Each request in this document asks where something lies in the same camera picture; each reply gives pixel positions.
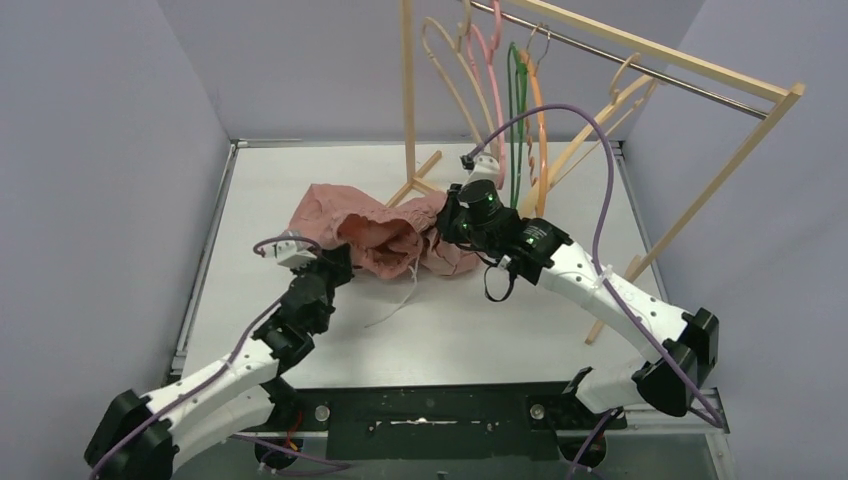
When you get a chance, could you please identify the pink shorts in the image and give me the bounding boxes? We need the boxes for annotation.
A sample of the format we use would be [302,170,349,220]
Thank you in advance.
[287,184,480,280]

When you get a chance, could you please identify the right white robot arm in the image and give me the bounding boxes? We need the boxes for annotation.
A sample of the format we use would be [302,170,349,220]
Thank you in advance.
[436,180,719,427]

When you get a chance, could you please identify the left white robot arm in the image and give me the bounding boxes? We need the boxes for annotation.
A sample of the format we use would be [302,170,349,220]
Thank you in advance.
[84,245,354,479]

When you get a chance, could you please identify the green plastic hanger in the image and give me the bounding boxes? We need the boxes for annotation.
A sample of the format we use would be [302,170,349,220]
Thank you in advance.
[506,42,531,210]

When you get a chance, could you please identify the pink plastic hanger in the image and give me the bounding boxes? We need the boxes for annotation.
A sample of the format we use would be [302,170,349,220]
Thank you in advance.
[464,0,506,189]

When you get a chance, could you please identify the orange plastic hanger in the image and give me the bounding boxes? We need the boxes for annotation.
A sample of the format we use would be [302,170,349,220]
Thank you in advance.
[519,24,550,217]

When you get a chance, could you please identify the beige wooden hanger left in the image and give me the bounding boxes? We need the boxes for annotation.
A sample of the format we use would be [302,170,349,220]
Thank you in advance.
[421,0,499,147]

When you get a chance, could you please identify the beige wooden hanger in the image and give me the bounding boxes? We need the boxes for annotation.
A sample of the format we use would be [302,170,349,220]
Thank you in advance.
[518,52,660,216]
[421,0,499,147]

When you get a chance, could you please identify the beige wooden hanger right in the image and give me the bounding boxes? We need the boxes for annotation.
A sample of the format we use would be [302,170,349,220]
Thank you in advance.
[518,52,660,216]

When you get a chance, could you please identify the wooden clothes rack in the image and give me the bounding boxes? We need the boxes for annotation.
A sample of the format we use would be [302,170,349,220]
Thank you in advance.
[384,0,808,346]

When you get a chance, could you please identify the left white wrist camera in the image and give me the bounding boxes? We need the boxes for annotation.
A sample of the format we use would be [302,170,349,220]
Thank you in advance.
[271,232,318,269]

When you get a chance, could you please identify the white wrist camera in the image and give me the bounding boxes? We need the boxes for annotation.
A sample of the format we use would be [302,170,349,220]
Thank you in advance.
[460,153,503,189]
[271,232,318,269]

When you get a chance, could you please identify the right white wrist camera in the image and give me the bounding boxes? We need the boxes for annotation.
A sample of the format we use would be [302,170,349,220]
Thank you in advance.
[460,153,503,189]

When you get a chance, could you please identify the white shorts drawstring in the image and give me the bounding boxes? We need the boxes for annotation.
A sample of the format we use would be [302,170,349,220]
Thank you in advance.
[362,254,422,330]

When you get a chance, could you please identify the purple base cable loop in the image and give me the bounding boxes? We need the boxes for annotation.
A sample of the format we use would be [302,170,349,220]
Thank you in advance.
[228,433,352,478]

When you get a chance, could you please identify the black metal base frame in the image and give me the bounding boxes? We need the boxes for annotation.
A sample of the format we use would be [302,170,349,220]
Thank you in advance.
[228,380,723,463]

